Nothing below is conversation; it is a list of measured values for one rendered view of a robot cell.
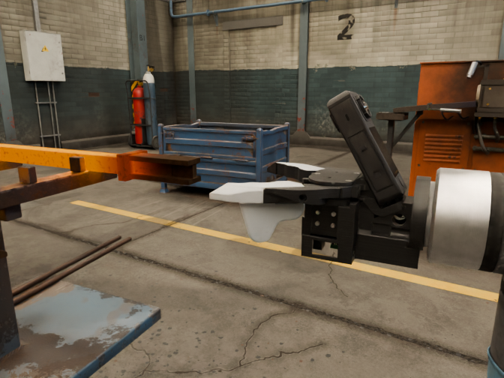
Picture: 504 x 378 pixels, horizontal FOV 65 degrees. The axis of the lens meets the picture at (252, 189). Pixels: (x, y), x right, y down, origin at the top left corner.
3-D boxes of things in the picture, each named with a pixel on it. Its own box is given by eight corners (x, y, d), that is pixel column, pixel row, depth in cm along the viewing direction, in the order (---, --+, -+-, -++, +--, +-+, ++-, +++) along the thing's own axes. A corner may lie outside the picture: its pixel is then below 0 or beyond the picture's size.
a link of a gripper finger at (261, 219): (213, 251, 38) (306, 244, 39) (211, 190, 36) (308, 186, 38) (210, 239, 41) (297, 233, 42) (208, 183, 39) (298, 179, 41)
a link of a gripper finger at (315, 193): (266, 208, 36) (356, 203, 38) (267, 192, 36) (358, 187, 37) (256, 195, 41) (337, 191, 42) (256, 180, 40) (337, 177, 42)
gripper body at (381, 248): (293, 255, 41) (419, 278, 36) (295, 174, 39) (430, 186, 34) (314, 232, 48) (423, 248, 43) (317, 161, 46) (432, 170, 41)
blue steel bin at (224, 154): (290, 187, 441) (292, 122, 423) (260, 205, 371) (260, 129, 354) (199, 177, 491) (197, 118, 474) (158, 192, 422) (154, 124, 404)
